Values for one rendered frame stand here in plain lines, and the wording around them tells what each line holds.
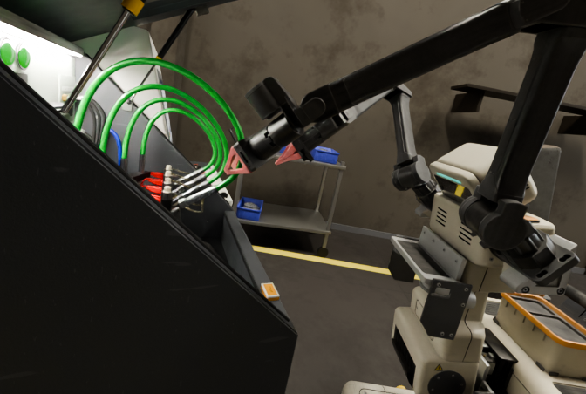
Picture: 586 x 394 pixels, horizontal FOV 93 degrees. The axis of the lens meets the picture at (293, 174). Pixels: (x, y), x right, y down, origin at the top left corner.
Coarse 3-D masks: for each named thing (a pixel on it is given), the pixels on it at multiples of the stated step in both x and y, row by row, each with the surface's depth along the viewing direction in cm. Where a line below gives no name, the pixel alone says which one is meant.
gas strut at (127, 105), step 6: (186, 12) 91; (192, 12) 91; (186, 18) 91; (180, 24) 91; (174, 30) 91; (180, 30) 91; (174, 36) 91; (168, 42) 90; (162, 48) 90; (168, 48) 91; (162, 54) 90; (150, 72) 91; (144, 78) 90; (132, 96) 90; (126, 102) 89; (132, 102) 90; (126, 108) 90
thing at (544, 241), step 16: (528, 240) 53; (544, 240) 54; (512, 256) 56; (528, 256) 54; (544, 256) 53; (560, 256) 53; (576, 256) 51; (528, 272) 55; (544, 272) 54; (560, 272) 52
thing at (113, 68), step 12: (132, 60) 58; (144, 60) 58; (156, 60) 58; (108, 72) 58; (180, 72) 58; (192, 72) 59; (96, 84) 59; (204, 84) 59; (84, 96) 59; (216, 96) 59; (84, 108) 60; (228, 108) 60; (240, 132) 61; (228, 180) 63
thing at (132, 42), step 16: (128, 32) 89; (144, 32) 90; (96, 48) 87; (112, 48) 88; (128, 48) 90; (144, 48) 91; (112, 64) 89; (112, 80) 90; (128, 80) 92; (144, 96) 95; (160, 96) 106; (144, 112) 96; (160, 128) 99
